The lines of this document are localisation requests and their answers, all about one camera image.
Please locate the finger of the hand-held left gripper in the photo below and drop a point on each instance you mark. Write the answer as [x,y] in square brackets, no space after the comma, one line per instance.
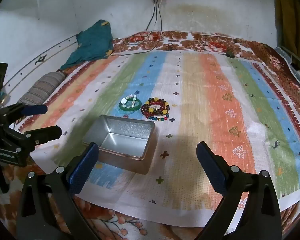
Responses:
[47,133]
[36,109]

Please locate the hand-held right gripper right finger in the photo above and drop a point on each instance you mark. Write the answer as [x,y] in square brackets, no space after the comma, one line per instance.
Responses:
[211,170]

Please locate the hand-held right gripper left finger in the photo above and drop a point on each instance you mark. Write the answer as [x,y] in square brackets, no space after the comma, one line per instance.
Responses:
[83,170]

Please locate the silver metal tin box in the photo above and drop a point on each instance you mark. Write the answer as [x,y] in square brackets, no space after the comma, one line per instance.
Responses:
[130,127]

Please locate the green jade bangle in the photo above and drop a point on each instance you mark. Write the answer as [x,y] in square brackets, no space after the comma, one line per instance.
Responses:
[122,108]

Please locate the grey striped pillow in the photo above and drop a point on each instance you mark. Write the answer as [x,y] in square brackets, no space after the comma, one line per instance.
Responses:
[42,87]

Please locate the striped woven mat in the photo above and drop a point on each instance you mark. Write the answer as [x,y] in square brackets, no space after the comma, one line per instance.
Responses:
[190,92]

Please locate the teal cloth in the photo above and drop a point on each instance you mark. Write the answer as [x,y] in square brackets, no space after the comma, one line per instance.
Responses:
[92,42]

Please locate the black power adapter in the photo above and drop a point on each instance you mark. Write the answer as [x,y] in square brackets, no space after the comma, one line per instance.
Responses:
[230,54]

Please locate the clear plastic bin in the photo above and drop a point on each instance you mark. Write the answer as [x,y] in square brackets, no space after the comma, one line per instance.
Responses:
[298,72]

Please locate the yellow curtain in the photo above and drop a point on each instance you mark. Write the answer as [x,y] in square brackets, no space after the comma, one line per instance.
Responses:
[287,10]

